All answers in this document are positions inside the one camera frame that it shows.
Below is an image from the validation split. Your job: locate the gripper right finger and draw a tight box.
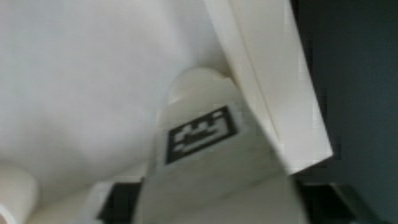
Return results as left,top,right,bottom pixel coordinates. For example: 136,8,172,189
296,182,380,224

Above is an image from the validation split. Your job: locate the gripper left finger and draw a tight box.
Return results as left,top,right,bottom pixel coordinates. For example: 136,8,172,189
81,182,142,224

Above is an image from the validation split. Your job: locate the white square table top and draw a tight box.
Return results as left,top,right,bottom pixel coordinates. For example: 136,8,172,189
0,0,332,224

